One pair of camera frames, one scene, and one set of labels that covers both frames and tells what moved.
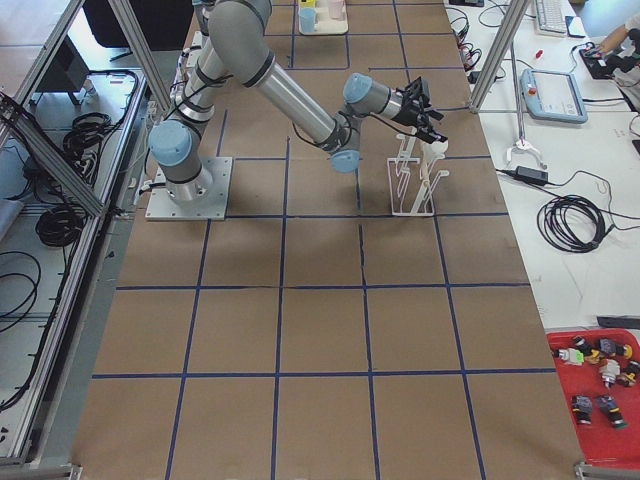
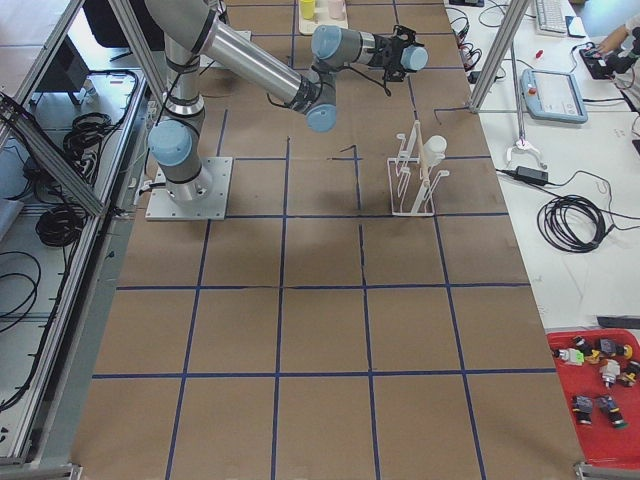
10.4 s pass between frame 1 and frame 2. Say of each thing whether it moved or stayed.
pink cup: stayed
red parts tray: stayed
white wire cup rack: stayed
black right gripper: moved
